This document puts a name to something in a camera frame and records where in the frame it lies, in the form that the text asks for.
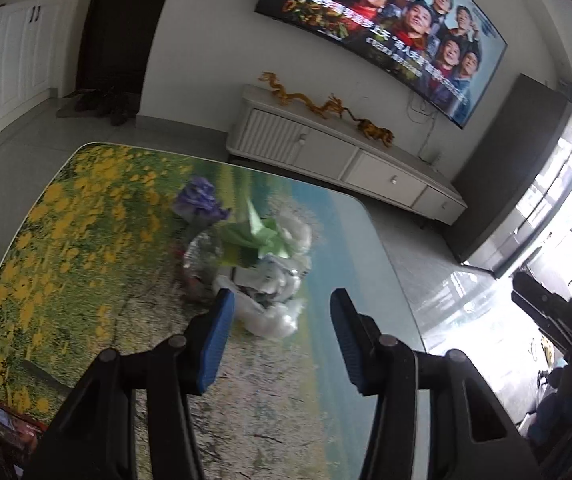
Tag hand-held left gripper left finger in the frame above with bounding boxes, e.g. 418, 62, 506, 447
26, 288, 237, 480

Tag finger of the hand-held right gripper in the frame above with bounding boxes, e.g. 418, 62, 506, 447
511, 271, 572, 357

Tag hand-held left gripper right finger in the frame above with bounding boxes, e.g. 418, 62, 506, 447
330, 288, 537, 480

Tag blue cloth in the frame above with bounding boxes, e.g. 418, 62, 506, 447
526, 394, 572, 442

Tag silver foil wrapper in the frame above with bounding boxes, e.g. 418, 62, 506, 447
181, 232, 228, 292

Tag white and green wrapper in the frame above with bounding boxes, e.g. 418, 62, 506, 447
231, 254, 313, 307

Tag green folded paper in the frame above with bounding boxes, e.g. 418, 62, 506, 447
217, 196, 293, 267

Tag thin white plastic bag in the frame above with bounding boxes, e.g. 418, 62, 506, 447
273, 210, 314, 257

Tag glass balcony door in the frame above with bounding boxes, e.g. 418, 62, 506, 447
466, 102, 572, 292

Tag tall grey cabinet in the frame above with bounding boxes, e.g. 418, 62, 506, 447
448, 73, 572, 279

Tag large purple wrapper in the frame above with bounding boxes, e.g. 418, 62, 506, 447
172, 176, 232, 224

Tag white television stand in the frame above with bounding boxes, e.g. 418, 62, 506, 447
226, 84, 468, 227

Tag golden tiger figurine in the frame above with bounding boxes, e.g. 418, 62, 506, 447
356, 118, 396, 149

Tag red box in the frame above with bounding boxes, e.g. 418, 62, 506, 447
0, 402, 50, 480

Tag golden dragon figurine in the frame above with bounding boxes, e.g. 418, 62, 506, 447
258, 71, 353, 122

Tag dark shoe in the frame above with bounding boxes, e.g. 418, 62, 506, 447
110, 91, 136, 127
73, 89, 98, 113
93, 87, 117, 115

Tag dark brown door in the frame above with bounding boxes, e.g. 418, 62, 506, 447
76, 0, 183, 97

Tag white lower cabinets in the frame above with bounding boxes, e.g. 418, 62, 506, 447
0, 0, 63, 162

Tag wall-mounted television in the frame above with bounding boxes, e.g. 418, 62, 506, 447
254, 0, 509, 127

